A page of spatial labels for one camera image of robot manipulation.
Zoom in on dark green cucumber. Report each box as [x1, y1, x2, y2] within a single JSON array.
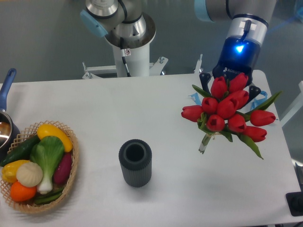
[[0, 135, 40, 167]]

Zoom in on orange fruit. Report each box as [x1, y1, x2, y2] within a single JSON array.
[[10, 181, 36, 202]]

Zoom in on yellow bell pepper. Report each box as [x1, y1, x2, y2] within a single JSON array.
[[1, 160, 30, 183]]

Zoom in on woven wicker basket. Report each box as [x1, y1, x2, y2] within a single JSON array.
[[0, 121, 80, 214]]

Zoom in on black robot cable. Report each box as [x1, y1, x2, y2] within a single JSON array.
[[119, 37, 132, 78]]

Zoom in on blue ribbon right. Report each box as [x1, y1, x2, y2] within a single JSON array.
[[249, 90, 281, 114]]

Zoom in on green bean pods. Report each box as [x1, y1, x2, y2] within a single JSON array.
[[34, 187, 63, 205]]

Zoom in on purple sweet potato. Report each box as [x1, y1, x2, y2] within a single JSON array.
[[53, 153, 72, 184]]

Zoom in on white frame at right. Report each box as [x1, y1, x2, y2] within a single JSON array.
[[280, 81, 303, 127]]

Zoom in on white metal base frame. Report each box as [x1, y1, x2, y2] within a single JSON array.
[[82, 54, 204, 79]]

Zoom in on black blue-lit gripper body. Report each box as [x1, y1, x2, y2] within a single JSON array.
[[212, 37, 260, 85]]

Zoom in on black device at edge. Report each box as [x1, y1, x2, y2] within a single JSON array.
[[285, 192, 303, 217]]

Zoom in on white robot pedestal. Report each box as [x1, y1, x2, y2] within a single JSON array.
[[106, 13, 156, 78]]

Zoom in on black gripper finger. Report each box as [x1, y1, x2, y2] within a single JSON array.
[[246, 85, 261, 104], [199, 72, 211, 93]]

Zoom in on blue-handled saucepan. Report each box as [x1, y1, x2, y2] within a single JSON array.
[[0, 68, 20, 161]]

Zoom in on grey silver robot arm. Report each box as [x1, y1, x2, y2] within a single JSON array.
[[80, 0, 276, 100]]

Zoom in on yellow squash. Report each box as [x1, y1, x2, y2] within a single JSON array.
[[37, 123, 73, 152]]

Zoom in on green bok choy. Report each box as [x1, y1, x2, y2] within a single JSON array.
[[30, 136, 64, 195]]

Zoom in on dark grey ribbed vase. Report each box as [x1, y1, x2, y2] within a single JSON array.
[[118, 139, 152, 187]]

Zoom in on red tulip bouquet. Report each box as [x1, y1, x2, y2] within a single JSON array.
[[181, 73, 276, 157]]

